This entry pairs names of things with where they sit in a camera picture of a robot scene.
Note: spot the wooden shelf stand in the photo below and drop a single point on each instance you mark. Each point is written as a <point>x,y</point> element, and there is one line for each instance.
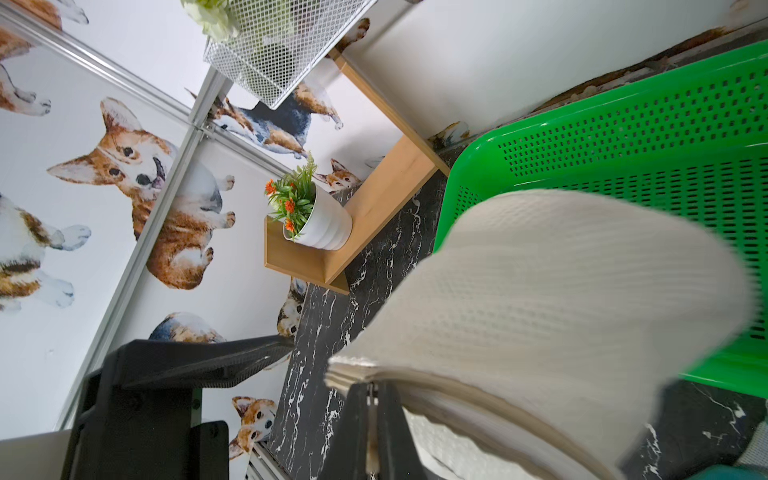
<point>400,175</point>

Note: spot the teal rubber glove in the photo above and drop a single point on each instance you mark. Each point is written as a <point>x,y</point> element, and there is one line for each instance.
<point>730,472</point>

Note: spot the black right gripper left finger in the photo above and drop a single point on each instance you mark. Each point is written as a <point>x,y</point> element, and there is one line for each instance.
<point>346,459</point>

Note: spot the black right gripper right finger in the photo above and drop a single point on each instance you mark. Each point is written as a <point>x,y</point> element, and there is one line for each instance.
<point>397,455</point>

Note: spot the artificial flower plant in pot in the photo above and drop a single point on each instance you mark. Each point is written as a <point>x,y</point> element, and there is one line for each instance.
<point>292,198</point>

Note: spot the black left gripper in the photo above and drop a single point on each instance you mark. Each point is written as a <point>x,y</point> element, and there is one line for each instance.
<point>138,416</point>

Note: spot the artificial fern and white flowers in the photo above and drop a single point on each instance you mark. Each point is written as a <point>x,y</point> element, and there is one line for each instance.
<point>214,17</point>

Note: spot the green plastic basket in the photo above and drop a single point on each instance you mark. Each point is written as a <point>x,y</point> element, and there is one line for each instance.
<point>690,142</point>

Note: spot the white wire wall basket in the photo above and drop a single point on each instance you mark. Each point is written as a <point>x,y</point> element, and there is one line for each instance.
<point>280,42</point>

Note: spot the white plant pot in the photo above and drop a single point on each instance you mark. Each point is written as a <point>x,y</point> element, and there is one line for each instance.
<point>329,225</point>

